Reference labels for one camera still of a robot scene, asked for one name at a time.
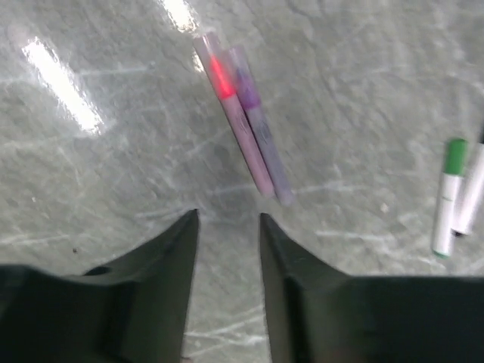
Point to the black capped white marker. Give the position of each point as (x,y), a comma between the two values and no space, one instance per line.
(471,196)

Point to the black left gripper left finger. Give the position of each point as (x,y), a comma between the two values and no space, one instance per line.
(150,289)

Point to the pink pen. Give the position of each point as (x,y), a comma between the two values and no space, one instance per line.
(209,51)

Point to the green capped white marker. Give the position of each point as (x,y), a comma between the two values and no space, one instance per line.
(449,186)

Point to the purple pen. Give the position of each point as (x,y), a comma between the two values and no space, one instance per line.
(250,100)

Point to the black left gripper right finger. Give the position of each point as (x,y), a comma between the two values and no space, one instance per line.
(304,312)

